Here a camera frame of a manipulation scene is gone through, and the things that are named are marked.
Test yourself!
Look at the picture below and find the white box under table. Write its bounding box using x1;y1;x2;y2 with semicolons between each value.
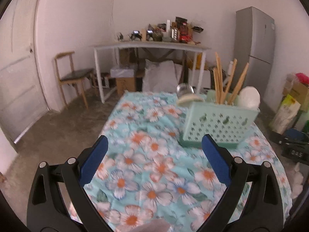
188;69;212;89

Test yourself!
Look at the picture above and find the white rice paddle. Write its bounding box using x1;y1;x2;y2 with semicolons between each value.
238;86;260;110

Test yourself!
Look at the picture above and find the rice bag white green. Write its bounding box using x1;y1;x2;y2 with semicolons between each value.
270;94;301;134

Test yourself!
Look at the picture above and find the cream plastic soup ladle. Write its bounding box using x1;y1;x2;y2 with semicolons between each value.
177;94;205;107

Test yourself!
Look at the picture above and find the wooden chopstick lone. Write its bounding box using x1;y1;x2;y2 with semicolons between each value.
215;52;223;104

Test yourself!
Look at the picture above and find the mint green utensil holder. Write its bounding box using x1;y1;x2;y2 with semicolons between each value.
179;90;259;148

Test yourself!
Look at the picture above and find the silver refrigerator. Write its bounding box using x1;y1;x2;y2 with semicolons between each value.
232;7;275;98

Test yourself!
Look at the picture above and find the cardboard box right side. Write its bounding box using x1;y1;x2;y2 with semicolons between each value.
283;78;309;112

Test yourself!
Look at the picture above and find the white wooden side table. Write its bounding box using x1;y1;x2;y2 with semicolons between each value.
92;41;210;104

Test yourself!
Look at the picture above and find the floral blue tablecloth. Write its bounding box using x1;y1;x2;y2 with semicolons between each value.
84;92;292;231

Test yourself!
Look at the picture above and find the metal spoon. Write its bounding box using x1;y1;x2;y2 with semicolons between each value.
176;83;194;98

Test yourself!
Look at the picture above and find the right white gloved hand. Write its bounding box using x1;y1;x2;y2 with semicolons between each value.
291;162;304;200

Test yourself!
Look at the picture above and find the yellow plastic bag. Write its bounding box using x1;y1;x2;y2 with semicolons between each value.
196;53;208;70

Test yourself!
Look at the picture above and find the white panel door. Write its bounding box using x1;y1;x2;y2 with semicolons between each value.
1;0;48;143

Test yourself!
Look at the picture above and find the wooden chair dark seat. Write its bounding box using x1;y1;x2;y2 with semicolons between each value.
53;51;98;109

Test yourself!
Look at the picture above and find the white sack under table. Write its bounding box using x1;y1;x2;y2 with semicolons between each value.
142;59;183;93

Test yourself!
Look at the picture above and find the cardboard box under table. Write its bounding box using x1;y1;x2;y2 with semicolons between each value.
116;77;136;96

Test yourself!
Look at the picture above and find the red cola bottles pack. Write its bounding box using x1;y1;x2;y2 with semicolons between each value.
179;23;192;44

